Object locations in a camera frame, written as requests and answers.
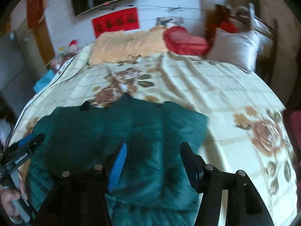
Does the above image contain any dark green puffer jacket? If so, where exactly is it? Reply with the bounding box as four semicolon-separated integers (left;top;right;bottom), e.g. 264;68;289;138
26;94;208;225

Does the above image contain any person's left hand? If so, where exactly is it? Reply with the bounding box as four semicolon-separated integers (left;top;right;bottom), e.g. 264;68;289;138
1;171;28;218

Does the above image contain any floral cream bed quilt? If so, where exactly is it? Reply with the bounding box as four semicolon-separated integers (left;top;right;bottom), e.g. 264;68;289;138
11;44;297;225

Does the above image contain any wooden door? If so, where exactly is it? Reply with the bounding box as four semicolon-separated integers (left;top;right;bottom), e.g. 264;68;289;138
33;19;55;65

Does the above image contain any santa plush toy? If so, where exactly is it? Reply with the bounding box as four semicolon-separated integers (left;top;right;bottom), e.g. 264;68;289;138
67;40;80;54

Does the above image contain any white square pillow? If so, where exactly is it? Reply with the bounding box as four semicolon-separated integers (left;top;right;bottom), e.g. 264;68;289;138
207;28;260;72

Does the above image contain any orange folded blanket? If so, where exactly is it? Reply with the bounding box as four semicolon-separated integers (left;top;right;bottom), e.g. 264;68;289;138
89;26;168;65

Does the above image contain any red heart-shaped pillow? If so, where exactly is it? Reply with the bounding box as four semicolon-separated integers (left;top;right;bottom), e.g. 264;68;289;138
163;26;209;56

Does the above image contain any cluttered wooden chair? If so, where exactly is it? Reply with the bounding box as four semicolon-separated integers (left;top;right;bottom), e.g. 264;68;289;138
205;3;278;57

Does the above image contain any red hanging wall ornament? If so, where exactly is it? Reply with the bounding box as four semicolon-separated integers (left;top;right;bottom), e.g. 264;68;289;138
26;0;45;30

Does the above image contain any red calligraphy wall banner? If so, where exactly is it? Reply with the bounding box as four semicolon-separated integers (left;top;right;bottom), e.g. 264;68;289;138
92;7;140;38

